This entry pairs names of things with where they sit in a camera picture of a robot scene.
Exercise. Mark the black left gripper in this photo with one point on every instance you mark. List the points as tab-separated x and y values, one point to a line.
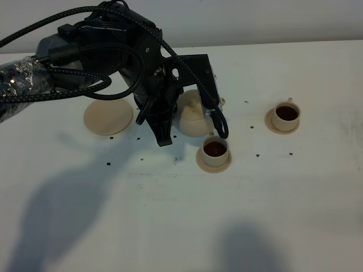
152	88

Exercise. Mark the beige teapot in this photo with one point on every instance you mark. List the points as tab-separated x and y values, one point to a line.
190	119

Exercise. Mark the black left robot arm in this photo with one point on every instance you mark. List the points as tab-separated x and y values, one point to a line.
113	53

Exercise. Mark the beige teapot saucer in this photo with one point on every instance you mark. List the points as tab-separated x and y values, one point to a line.
108	117

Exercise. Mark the near beige cup saucer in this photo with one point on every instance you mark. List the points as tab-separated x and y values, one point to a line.
214	167

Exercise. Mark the beige cup saucer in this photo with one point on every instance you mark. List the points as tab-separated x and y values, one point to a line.
275	124
214	167

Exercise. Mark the near beige teacup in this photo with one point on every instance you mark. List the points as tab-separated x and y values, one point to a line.
215	151

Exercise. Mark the beige teacup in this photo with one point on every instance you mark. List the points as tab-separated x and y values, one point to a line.
287	110
215	151

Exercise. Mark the far beige cup saucer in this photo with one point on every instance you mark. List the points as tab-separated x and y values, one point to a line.
275	124

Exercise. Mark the far beige teacup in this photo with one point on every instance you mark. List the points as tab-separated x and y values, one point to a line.
287	110

